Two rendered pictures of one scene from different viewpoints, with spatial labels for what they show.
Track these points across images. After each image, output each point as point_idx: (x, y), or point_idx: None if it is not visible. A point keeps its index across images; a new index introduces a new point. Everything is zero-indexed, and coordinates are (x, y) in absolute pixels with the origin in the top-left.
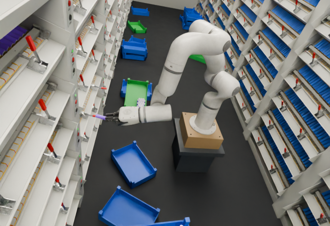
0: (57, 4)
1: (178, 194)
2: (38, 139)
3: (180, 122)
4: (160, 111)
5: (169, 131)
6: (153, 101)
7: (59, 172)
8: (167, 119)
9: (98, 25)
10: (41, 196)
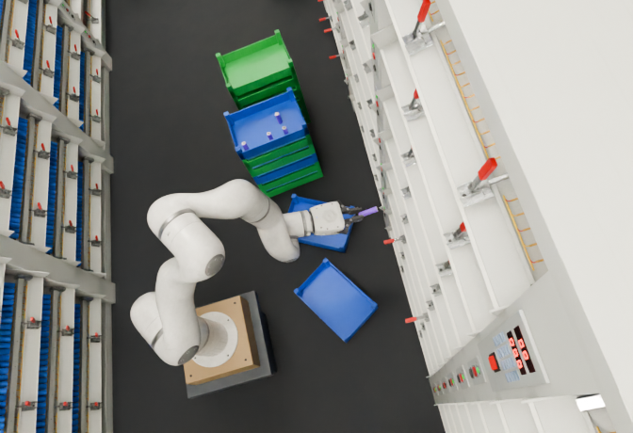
0: None
1: (257, 275)
2: (365, 49)
3: (256, 357)
4: None
5: (286, 410)
6: (293, 242)
7: None
8: None
9: (451, 334)
10: (363, 72)
